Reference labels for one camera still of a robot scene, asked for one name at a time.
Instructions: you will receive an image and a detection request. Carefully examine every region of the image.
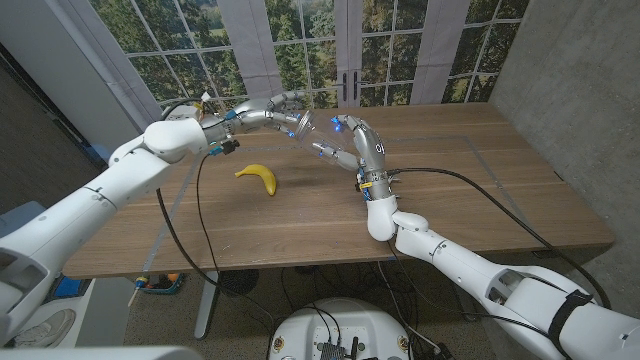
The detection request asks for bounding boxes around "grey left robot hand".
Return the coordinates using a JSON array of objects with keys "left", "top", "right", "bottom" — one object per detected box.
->
[{"left": 214, "top": 90, "right": 308, "bottom": 143}]

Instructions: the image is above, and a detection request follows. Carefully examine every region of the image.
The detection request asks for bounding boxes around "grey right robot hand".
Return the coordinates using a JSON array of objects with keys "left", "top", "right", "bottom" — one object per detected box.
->
[{"left": 312, "top": 114, "right": 397, "bottom": 202}]

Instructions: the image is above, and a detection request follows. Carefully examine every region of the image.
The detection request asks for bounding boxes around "silver jar lid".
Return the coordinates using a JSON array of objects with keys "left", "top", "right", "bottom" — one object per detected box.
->
[{"left": 294, "top": 110, "right": 314, "bottom": 142}]

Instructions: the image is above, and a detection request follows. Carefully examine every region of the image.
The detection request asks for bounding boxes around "clear plastic jar body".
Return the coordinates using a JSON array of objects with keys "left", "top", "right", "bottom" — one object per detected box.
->
[{"left": 294, "top": 109, "right": 359, "bottom": 164}]

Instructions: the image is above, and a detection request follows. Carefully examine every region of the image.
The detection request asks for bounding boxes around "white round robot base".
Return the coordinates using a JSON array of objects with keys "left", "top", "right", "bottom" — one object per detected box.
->
[{"left": 269, "top": 297, "right": 412, "bottom": 360}]

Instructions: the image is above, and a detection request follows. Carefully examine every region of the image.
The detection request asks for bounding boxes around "yellow toy banana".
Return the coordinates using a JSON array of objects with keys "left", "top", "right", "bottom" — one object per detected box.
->
[{"left": 234, "top": 163, "right": 278, "bottom": 197}]

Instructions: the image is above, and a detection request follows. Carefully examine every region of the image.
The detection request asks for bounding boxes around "white power outlet box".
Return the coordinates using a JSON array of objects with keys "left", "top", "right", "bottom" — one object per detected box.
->
[{"left": 163, "top": 104, "right": 204, "bottom": 122}]

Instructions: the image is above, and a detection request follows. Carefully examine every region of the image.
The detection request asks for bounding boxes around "printed window forest backdrop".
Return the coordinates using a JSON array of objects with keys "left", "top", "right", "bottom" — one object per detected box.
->
[{"left": 88, "top": 0, "right": 530, "bottom": 114}]

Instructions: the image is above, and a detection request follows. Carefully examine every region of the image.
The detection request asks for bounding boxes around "round black floor fan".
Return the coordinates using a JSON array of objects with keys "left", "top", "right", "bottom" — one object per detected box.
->
[{"left": 219, "top": 268, "right": 260, "bottom": 298}]

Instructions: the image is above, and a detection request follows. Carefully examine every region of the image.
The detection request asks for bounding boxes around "blue basket with small items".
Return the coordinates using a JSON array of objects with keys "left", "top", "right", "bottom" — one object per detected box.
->
[{"left": 134, "top": 272, "right": 185, "bottom": 296}]

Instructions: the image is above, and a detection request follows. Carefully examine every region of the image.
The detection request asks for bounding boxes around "white table leg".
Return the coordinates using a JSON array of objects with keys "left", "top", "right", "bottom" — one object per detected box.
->
[{"left": 193, "top": 270, "right": 221, "bottom": 340}]

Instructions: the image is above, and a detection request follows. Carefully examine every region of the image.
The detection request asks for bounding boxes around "white base with blue pads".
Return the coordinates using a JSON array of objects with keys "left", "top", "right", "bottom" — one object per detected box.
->
[{"left": 9, "top": 277, "right": 96, "bottom": 349}]

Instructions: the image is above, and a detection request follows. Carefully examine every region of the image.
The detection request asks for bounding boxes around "grey-blue upholstered seat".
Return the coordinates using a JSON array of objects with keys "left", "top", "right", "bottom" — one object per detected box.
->
[{"left": 0, "top": 200, "right": 47, "bottom": 237}]

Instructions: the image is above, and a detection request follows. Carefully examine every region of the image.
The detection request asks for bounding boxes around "white sneaker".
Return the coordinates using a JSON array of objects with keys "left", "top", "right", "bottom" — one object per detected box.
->
[{"left": 13, "top": 308, "right": 77, "bottom": 349}]

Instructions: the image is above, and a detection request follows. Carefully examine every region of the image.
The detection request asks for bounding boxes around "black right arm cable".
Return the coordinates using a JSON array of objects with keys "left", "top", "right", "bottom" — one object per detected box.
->
[{"left": 387, "top": 167, "right": 612, "bottom": 310}]

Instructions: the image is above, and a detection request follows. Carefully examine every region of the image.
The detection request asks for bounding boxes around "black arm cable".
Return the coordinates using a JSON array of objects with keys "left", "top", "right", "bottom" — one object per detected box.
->
[
  {"left": 387, "top": 167, "right": 612, "bottom": 310},
  {"left": 155, "top": 98, "right": 276, "bottom": 351}
]

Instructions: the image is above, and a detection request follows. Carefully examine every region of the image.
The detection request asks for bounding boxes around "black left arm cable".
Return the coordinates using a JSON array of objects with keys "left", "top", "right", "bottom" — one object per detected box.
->
[{"left": 155, "top": 98, "right": 276, "bottom": 351}]

